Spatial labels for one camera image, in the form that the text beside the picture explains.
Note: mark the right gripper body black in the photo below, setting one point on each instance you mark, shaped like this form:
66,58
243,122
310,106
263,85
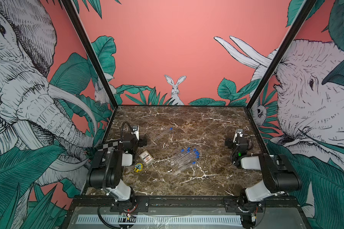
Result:
231,142

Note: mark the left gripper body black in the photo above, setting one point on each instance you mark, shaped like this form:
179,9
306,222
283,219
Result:
139,141

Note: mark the clear test tube blue stopper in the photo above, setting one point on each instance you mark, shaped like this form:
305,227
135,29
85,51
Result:
187,159
184,167
193,153
187,152
177,156
192,159

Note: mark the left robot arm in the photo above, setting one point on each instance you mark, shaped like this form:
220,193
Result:
106,169

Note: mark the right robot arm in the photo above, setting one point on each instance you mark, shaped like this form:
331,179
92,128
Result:
278,175

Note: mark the checkerboard calibration board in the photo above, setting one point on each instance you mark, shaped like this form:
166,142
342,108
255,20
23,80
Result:
108,146

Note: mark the yellow blue small toy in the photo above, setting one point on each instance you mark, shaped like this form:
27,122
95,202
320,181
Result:
138,167

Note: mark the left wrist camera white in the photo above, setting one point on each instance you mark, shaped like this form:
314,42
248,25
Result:
135,131

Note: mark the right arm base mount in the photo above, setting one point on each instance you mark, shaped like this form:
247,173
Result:
239,205

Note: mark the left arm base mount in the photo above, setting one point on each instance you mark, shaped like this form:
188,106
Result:
134,205

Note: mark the white slotted cable duct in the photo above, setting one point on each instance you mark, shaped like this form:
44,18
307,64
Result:
229,220

